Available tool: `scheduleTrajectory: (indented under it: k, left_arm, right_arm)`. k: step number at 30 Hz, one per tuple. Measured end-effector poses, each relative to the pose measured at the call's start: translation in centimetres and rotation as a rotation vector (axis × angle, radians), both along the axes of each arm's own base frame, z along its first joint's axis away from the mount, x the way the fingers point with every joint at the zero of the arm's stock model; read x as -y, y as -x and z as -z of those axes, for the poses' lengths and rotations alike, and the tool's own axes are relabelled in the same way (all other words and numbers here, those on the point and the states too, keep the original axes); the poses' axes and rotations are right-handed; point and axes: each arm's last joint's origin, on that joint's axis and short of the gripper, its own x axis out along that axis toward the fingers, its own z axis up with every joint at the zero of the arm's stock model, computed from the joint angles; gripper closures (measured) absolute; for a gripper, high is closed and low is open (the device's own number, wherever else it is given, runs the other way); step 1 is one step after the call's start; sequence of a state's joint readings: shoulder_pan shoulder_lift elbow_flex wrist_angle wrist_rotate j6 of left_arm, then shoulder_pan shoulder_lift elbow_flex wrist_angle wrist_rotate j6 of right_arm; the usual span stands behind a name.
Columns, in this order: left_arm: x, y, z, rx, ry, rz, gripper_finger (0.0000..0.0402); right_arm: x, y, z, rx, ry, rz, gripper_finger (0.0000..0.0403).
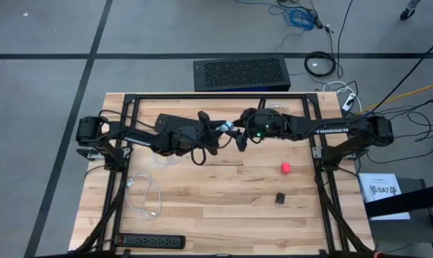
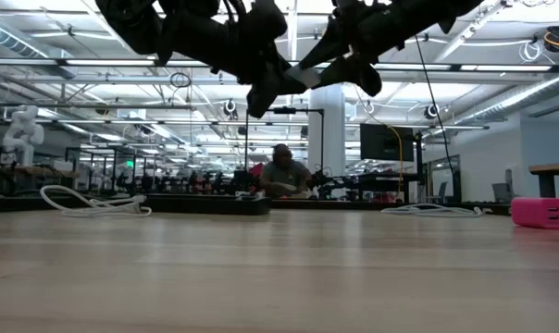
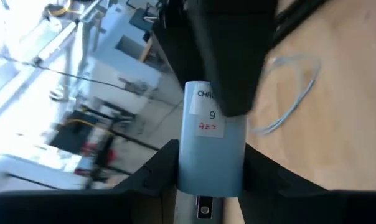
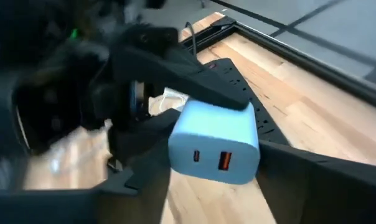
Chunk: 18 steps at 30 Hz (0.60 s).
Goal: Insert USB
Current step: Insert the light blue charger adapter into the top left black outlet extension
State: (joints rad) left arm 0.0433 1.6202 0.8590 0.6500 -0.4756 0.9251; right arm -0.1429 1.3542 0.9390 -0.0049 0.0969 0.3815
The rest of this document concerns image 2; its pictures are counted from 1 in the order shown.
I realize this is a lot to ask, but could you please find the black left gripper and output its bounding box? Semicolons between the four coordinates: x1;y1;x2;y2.
200;0;308;119

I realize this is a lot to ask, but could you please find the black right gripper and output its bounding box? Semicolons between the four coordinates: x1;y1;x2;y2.
285;0;416;98

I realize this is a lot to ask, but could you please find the black power strip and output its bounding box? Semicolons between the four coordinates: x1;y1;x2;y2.
143;192;273;216

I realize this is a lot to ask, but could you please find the white USB cable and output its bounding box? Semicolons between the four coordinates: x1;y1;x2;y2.
379;203;494;220
39;184;154;219

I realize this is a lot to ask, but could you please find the pink USB charger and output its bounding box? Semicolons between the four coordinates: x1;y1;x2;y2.
510;196;559;231

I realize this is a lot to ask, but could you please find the person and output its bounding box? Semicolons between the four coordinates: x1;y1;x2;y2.
258;142;314;200

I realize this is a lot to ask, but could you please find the black monitor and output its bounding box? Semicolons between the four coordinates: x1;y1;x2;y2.
359;122;416;163

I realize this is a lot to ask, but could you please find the black monitor pole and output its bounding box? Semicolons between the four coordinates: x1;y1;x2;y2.
415;130;425;203

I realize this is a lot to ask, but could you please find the grey chair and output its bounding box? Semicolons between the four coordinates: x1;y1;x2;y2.
491;168;517;204

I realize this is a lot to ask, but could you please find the wooden background table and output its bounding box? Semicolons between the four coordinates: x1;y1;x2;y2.
528;159;559;206

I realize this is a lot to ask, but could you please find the wooden workbench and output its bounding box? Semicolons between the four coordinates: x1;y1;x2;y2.
0;165;81;195

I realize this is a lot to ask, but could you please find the black hanging cable loop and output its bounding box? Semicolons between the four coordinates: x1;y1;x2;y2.
169;71;193;90

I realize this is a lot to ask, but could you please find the yellow hanging cable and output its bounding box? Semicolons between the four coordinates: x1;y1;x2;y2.
386;124;406;195

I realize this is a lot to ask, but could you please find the black table frame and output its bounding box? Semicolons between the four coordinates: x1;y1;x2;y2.
0;192;559;222

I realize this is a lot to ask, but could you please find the silver ventilation duct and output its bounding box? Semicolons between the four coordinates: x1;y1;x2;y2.
0;8;77;80
459;72;559;125

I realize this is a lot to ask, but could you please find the white coiled ceiling cable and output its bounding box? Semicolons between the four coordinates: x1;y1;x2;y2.
518;40;545;65

